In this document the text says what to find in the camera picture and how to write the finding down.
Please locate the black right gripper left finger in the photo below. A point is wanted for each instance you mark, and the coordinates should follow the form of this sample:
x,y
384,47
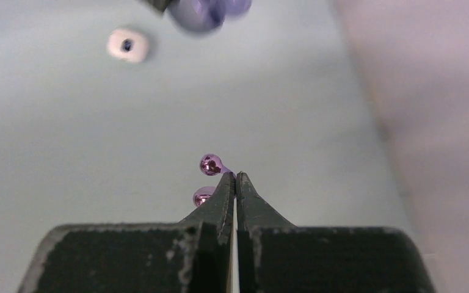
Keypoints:
x,y
192,255

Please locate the purple earbud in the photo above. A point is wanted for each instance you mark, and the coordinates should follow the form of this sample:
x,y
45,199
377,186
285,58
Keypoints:
x,y
210,165

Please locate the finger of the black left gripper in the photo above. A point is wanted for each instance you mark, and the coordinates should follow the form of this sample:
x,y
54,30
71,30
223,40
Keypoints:
x,y
159,6

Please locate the purple oval charging case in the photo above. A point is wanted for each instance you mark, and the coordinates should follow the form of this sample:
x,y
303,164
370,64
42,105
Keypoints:
x,y
203,16

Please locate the white earbud charging case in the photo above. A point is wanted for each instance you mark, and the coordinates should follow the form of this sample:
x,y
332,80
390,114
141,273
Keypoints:
x,y
128,45

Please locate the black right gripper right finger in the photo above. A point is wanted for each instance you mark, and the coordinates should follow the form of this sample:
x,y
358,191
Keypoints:
x,y
276,256

